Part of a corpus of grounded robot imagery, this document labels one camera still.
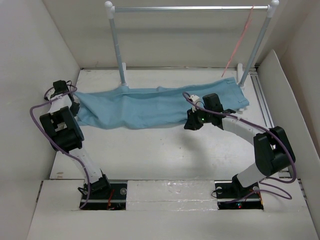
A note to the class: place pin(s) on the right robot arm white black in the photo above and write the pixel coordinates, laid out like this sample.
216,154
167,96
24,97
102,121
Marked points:
272,149

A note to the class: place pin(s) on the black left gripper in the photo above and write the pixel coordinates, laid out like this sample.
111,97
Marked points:
75,108

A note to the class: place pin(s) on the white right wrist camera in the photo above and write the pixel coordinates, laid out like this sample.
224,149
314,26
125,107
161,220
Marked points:
195,100

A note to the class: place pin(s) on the aluminium rail right side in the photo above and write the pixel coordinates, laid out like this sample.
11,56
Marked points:
262,102

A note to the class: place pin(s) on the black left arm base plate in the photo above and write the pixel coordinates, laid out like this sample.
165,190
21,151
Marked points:
114,199

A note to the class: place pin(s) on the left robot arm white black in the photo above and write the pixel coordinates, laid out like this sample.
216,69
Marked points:
60,124

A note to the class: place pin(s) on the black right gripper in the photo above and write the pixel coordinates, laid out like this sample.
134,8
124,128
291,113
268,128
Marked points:
191,123

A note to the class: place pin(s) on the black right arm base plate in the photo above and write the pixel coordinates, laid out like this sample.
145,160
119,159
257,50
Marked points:
230,199

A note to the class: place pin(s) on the white clothes rack with rail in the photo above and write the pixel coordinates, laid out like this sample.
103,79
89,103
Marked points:
111,10

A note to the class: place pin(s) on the light blue trousers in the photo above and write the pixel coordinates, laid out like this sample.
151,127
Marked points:
143,108

